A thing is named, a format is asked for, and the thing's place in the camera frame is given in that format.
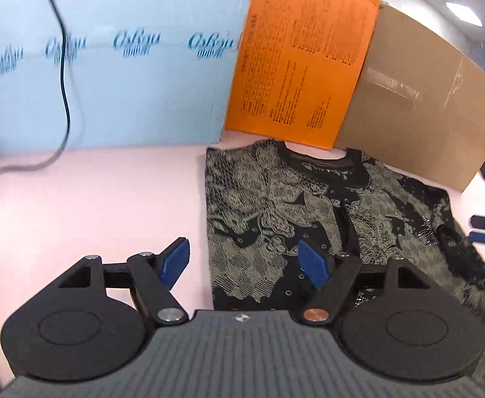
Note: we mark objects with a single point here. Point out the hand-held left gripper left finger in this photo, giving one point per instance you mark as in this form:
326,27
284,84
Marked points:
175,263

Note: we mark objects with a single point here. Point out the light blue foam board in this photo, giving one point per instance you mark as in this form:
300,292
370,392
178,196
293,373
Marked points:
114,58

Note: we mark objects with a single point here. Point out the ceiling light panel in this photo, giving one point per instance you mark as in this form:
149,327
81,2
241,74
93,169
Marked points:
464,12

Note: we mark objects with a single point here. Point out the brown cardboard box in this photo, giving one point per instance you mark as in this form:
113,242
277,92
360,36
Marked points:
424,112

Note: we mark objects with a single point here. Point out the orange printed box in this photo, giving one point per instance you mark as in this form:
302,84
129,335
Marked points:
296,62

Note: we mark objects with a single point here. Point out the dark lace-print shirt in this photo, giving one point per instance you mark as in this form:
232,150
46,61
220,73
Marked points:
292,215

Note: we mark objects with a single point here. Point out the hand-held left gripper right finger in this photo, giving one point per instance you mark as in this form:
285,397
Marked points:
313,265

